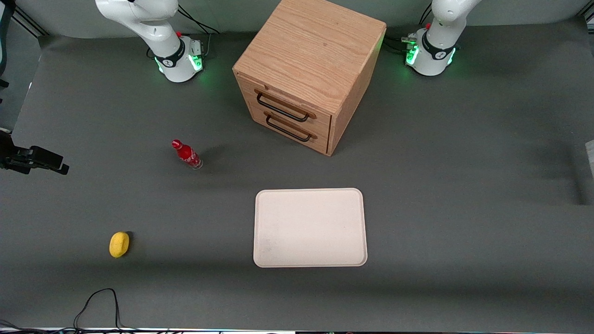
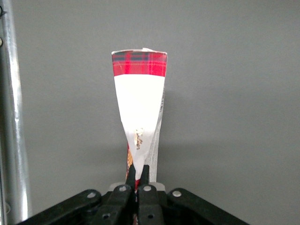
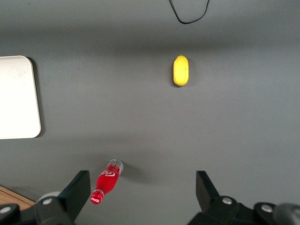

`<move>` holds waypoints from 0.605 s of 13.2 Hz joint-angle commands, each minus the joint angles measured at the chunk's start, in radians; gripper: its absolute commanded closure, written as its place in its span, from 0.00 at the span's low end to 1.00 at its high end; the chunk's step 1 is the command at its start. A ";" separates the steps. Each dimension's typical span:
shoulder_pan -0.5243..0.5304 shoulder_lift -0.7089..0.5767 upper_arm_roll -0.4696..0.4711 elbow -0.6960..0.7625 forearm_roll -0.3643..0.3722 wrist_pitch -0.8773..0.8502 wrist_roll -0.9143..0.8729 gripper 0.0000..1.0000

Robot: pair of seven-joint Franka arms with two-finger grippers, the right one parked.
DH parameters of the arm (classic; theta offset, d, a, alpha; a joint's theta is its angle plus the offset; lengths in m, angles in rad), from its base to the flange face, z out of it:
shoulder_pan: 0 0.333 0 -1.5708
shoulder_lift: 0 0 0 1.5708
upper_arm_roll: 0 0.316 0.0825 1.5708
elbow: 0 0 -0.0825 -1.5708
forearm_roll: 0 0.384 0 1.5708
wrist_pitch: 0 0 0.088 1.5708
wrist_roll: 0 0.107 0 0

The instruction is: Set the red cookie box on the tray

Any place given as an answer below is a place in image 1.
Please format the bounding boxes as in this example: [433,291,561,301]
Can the black hanging cable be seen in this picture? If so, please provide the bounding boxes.
[0,0,14,90]

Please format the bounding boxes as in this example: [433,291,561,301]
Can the black left arm base cables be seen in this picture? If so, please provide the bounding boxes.
[384,11,433,52]

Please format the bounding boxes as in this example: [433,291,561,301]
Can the wooden drawer front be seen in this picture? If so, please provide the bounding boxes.
[251,106,331,155]
[237,74,333,139]

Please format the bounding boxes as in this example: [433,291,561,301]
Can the beige rectangular tray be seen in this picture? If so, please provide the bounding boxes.
[253,187,368,269]

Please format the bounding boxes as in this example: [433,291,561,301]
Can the yellow lemon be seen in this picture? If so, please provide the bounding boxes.
[109,231,130,258]

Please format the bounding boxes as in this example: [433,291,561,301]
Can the black arm base cables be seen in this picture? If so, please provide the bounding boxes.
[384,11,433,52]
[178,5,220,36]

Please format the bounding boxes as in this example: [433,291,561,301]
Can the black right arm base cables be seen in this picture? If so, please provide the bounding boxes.
[178,5,220,36]

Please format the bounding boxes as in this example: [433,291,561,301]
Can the red cola bottle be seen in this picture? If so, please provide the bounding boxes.
[171,139,204,170]

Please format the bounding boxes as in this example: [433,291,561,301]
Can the black looped table cable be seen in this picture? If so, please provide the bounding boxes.
[73,288,140,333]

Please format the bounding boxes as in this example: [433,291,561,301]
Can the black metal drawer handle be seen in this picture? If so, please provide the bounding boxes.
[257,93,310,123]
[266,114,312,142]

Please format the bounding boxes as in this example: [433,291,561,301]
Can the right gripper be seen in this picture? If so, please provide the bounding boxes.
[0,128,70,176]

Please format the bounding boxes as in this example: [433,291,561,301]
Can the wooden two-drawer cabinet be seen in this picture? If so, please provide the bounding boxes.
[232,0,387,157]

